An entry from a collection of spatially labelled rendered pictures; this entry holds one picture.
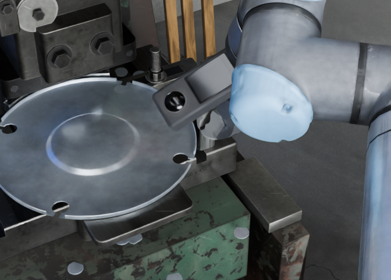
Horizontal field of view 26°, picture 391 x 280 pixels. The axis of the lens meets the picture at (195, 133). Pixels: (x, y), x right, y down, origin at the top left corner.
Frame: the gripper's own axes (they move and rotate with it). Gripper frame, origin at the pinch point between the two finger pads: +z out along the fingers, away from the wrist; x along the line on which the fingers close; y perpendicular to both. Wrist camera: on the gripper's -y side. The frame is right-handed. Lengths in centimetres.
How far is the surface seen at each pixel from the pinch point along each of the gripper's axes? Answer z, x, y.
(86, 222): 7.9, -3.1, -16.8
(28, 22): -3.8, 20.2, -15.2
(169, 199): 7.1, -4.8, -5.8
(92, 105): 16.5, 15.8, -6.2
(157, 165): 9.6, 1.1, -4.0
